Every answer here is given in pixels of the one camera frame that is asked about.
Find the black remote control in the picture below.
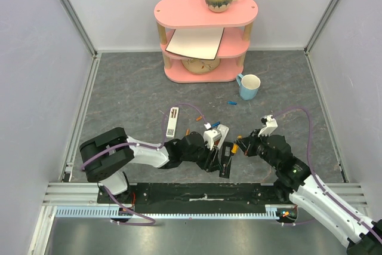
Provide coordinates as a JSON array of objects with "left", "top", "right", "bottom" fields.
[{"left": 219, "top": 142, "right": 234, "bottom": 179}]

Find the blue slotted cable duct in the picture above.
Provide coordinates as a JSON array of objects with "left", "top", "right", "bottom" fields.
[{"left": 55, "top": 205, "right": 297, "bottom": 220}]

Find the white board black edge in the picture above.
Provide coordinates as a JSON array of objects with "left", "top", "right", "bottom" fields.
[{"left": 165, "top": 27, "right": 224, "bottom": 60}]

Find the purple cable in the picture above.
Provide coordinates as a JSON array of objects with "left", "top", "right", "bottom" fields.
[
  {"left": 81, "top": 103, "right": 210, "bottom": 226},
  {"left": 273, "top": 107, "right": 382, "bottom": 238}
]

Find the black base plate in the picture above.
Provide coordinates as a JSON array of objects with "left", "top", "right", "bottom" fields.
[{"left": 116, "top": 183, "right": 293, "bottom": 213}]

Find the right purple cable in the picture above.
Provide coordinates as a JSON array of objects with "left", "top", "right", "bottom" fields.
[{"left": 273, "top": 107, "right": 382, "bottom": 238}]

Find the beige floral bowl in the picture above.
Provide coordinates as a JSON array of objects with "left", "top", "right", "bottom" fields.
[{"left": 181, "top": 59, "right": 220, "bottom": 75}]

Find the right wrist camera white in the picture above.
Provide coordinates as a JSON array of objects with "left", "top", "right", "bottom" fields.
[{"left": 258, "top": 115, "right": 278, "bottom": 137}]

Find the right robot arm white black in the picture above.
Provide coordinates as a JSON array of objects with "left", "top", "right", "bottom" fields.
[{"left": 235, "top": 130, "right": 381, "bottom": 254}]

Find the pink three tier shelf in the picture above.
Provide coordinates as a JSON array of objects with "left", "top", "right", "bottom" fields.
[{"left": 154, "top": 0, "right": 258, "bottom": 84}]

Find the light blue mug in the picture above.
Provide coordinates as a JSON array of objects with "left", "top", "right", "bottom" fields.
[{"left": 236, "top": 74, "right": 261, "bottom": 101}]

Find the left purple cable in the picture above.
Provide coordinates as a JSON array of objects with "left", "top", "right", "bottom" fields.
[{"left": 81, "top": 103, "right": 210, "bottom": 226}]

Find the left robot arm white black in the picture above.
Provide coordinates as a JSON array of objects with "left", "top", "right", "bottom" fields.
[{"left": 79, "top": 124, "right": 229, "bottom": 203}]

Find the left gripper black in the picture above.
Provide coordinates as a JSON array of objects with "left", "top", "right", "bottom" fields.
[{"left": 182, "top": 139, "right": 223, "bottom": 173}]

